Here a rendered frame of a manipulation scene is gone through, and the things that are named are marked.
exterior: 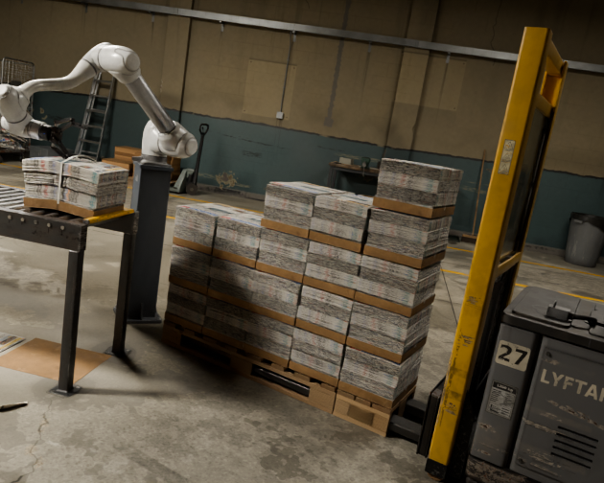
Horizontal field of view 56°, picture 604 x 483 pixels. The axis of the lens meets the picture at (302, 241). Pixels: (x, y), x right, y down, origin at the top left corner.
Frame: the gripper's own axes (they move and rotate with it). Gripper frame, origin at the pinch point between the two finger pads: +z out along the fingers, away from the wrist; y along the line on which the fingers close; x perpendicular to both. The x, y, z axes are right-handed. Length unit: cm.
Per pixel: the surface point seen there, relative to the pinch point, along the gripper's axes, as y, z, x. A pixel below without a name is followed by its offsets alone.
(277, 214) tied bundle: 13, 95, -28
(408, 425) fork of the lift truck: 90, 185, -3
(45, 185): 21.9, -6.8, 13.5
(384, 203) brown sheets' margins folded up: -8, 146, -9
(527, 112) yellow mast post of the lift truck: -59, 187, 26
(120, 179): 13.8, 18.9, -6.6
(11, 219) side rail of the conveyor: 37.8, -11.1, 27.8
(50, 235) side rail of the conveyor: 39.4, 8.2, 27.9
